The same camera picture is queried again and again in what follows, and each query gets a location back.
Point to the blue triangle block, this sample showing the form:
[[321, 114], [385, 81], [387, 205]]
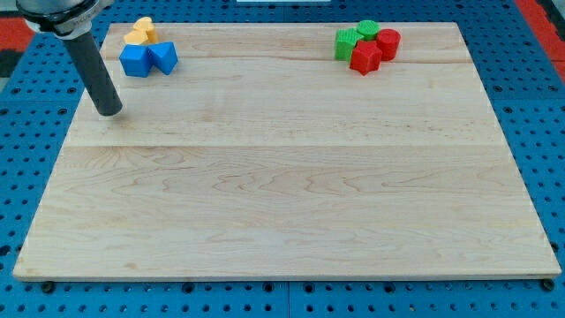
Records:
[[163, 56]]

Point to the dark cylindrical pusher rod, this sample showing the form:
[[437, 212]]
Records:
[[87, 59]]

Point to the wooden board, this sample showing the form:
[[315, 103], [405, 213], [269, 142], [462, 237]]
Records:
[[261, 157]]

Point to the red cylinder block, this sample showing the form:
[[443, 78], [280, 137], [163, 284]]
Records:
[[388, 41]]

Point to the green cylinder block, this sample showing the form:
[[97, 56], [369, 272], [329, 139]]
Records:
[[368, 29]]

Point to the red star block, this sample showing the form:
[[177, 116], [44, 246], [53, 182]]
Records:
[[365, 57]]

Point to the yellow pentagon block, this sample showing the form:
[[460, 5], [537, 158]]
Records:
[[136, 37]]

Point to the yellow heart block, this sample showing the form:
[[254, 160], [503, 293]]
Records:
[[146, 24]]

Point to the green star block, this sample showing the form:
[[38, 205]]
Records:
[[345, 42]]

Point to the blue cube block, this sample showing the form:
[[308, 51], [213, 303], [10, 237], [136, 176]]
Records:
[[135, 60]]

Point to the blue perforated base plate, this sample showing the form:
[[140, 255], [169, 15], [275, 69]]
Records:
[[526, 92]]

